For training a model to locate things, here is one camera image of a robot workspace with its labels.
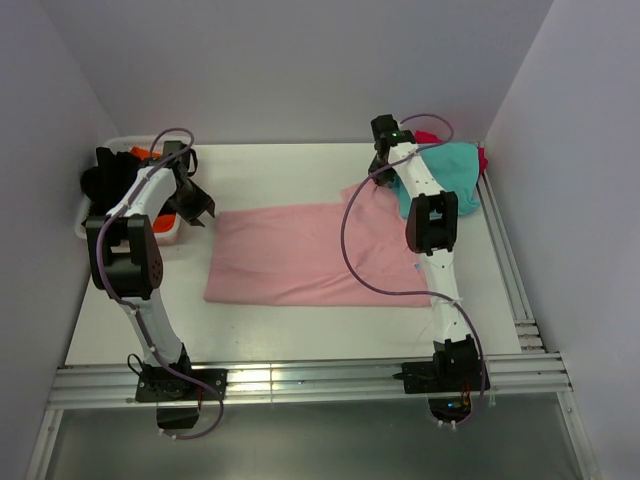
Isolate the pink t shirt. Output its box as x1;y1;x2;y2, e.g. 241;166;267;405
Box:
204;183;431;308

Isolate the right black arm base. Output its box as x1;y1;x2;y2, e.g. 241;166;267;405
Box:
392;360;491;429

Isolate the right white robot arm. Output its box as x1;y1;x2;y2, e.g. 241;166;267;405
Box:
368;114;484;390

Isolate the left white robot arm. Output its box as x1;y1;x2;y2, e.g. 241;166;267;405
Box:
85;140;215;399

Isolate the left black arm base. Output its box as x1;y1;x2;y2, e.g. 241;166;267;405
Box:
134;367;228;440

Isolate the orange t shirt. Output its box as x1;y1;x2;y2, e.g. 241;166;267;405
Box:
129;145;178;241

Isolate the magenta folded t shirt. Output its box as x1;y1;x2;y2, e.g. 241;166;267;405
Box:
414;130;488;175

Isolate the teal folded t shirt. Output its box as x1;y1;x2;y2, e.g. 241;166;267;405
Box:
401;142;481;216

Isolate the black t shirt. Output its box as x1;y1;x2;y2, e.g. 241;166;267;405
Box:
80;147;141;217

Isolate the white plastic basket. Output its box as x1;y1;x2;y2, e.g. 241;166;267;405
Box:
74;136;182;245

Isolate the aluminium rail frame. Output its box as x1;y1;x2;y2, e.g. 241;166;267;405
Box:
27;179;602;479

